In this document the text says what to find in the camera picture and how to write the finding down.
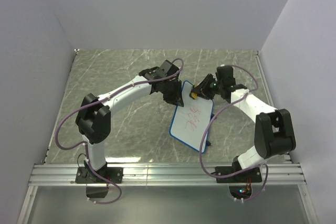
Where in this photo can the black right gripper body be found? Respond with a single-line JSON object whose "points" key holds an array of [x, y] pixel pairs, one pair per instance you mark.
{"points": [[211, 86]]}

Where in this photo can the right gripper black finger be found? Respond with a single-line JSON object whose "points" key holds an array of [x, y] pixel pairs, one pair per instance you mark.
{"points": [[206, 97], [198, 88]]}

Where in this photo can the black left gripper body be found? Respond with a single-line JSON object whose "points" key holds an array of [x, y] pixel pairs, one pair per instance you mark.
{"points": [[172, 91]]}

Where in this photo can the yellow whiteboard eraser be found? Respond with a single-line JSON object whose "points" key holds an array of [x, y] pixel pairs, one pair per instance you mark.
{"points": [[193, 95]]}

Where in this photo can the blue-framed whiteboard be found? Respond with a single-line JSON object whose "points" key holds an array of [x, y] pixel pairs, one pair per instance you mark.
{"points": [[190, 121]]}

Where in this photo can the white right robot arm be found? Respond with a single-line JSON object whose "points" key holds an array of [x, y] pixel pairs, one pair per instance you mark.
{"points": [[273, 133]]}

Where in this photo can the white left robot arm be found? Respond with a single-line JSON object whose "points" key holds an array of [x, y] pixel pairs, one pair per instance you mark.
{"points": [[94, 119]]}

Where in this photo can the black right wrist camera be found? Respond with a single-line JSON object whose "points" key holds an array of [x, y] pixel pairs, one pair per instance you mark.
{"points": [[225, 77]]}

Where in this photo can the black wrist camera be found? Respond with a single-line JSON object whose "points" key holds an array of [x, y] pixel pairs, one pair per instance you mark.
{"points": [[225, 77], [166, 69]]}

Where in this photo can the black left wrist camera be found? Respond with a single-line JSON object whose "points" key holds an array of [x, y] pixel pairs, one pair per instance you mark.
{"points": [[166, 69]]}

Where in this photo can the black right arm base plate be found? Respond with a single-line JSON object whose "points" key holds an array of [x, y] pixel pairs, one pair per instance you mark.
{"points": [[252, 175]]}

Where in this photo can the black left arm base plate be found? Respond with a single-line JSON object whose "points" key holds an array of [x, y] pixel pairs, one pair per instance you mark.
{"points": [[86, 176]]}

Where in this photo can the aluminium front rail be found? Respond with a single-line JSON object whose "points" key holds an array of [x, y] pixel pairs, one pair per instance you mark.
{"points": [[163, 193]]}

